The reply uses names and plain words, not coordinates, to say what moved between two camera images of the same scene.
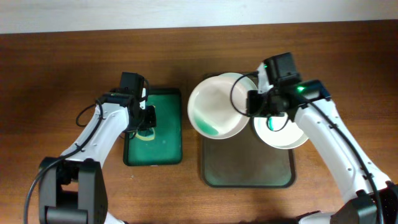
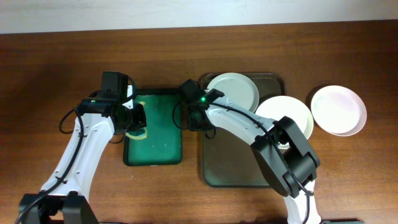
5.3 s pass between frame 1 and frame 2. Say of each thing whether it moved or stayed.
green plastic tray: stayed
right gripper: moved
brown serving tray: stayed
